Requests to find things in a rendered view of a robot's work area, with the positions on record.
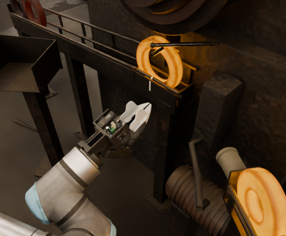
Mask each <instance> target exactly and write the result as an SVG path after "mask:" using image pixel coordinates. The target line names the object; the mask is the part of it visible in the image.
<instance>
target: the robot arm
mask: <svg viewBox="0 0 286 236"><path fill-rule="evenodd" d="M105 113H106V116H105V117H104V118H103V119H102V120H100V121H98V120H99V119H100V118H101V117H102V116H103V115H104V114H105ZM150 113H151V104H150V103H144V104H141V105H139V106H137V105H136V104H135V103H134V102H133V101H130V102H128V103H127V105H126V110H125V112H124V113H123V114H122V115H119V116H116V114H115V113H113V112H112V111H109V109H107V110H106V111H105V112H104V113H102V114H101V115H100V116H99V117H98V118H97V119H96V120H95V121H94V122H93V124H94V126H95V127H96V128H97V131H96V132H95V133H94V134H93V135H92V136H91V137H90V138H89V139H88V140H87V141H85V142H84V141H83V140H81V141H80V142H79V143H78V144H79V145H80V149H79V148H77V147H74V148H73V149H72V150H71V151H70V152H69V153H67V154H66V155H65V156H64V157H63V158H62V159H61V160H60V161H59V162H58V163H57V164H56V165H54V166H53V167H52V168H51V169H50V170H49V171H48V172H47V173H46V174H45V175H44V176H42V177H41V178H40V179H39V180H38V181H37V182H35V183H34V185H33V186H32V187H31V188H30V189H29V190H28V191H27V192H26V194H25V201H26V203H27V205H28V207H29V209H30V210H31V211H32V213H33V214H34V215H35V216H36V217H37V218H38V219H39V220H40V221H41V222H42V223H43V224H45V225H48V224H51V223H52V222H53V223H54V224H55V225H56V226H57V227H58V228H59V229H60V230H61V231H62V232H63V234H62V235H61V236H116V227H115V226H114V225H113V224H112V222H111V220H110V219H109V218H107V217H106V216H105V215H104V214H103V213H102V212H101V211H100V210H99V209H98V208H97V207H96V206H95V205H94V204H93V203H92V202H91V201H90V200H89V199H88V198H87V197H86V196H85V195H84V194H83V193H82V191H83V190H84V189H85V188H86V187H87V186H88V185H89V184H90V183H91V182H92V181H93V180H94V179H95V178H96V177H97V176H98V175H99V174H100V173H101V171H100V170H99V169H98V167H99V168H101V167H102V166H103V163H102V162H101V161H100V158H101V157H104V158H129V157H130V156H131V154H132V153H133V151H132V150H131V149H130V147H129V145H130V146H132V145H133V143H134V142H136V141H137V140H138V139H139V138H140V137H141V136H142V134H143V132H144V130H145V127H146V124H147V122H148V119H149V116H150ZM128 125H129V127H128ZM128 129H130V130H131V131H130V130H128ZM0 236H56V235H54V234H52V233H49V232H43V231H41V230H39V229H37V228H35V227H32V226H30V225H28V224H26V223H23V222H21V221H19V220H16V219H14V218H12V217H10V216H7V215H5V214H3V213H0Z"/></svg>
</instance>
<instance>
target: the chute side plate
mask: <svg viewBox="0 0 286 236"><path fill-rule="evenodd" d="M10 17H11V20H12V22H13V25H14V27H15V29H17V28H16V25H17V26H18V27H20V29H21V32H23V33H25V34H27V35H29V36H31V37H35V38H45V39H54V40H56V41H57V45H58V49H59V51H60V52H62V53H64V51H63V49H65V50H66V51H68V52H69V53H70V55H71V58H73V59H75V60H77V61H79V62H81V63H83V64H85V65H87V66H89V67H91V68H93V69H94V70H96V71H98V72H100V73H102V74H104V75H106V76H108V77H110V78H112V79H114V80H116V81H118V82H119V83H121V84H123V85H125V86H127V87H129V88H131V89H133V90H135V91H136V92H138V93H140V94H141V95H143V96H144V97H146V98H148V99H149V100H151V101H152V102H154V103H155V104H157V105H158V99H160V100H161V101H163V102H164V103H166V104H168V105H169V106H171V114H172V115H175V110H176V102H177V95H176V94H174V93H172V92H170V91H169V90H167V89H166V88H164V87H162V86H160V85H159V84H157V83H155V82H154V81H152V80H150V79H149V78H147V77H145V76H143V75H142V74H140V73H138V72H137V71H135V70H133V69H131V68H128V67H126V66H124V65H122V64H120V63H117V62H115V61H113V60H111V59H108V58H106V57H104V56H102V55H100V54H97V53H95V52H93V51H91V50H88V49H86V48H84V47H82V46H80V45H77V44H75V43H73V42H71V41H68V40H66V39H64V38H62V37H60V36H58V35H56V34H53V33H51V32H49V31H47V30H45V29H42V28H40V27H38V26H36V25H34V24H31V23H29V22H27V21H25V20H22V19H20V18H18V17H16V16H14V15H11V14H10ZM149 81H150V82H151V90H150V91H149Z"/></svg>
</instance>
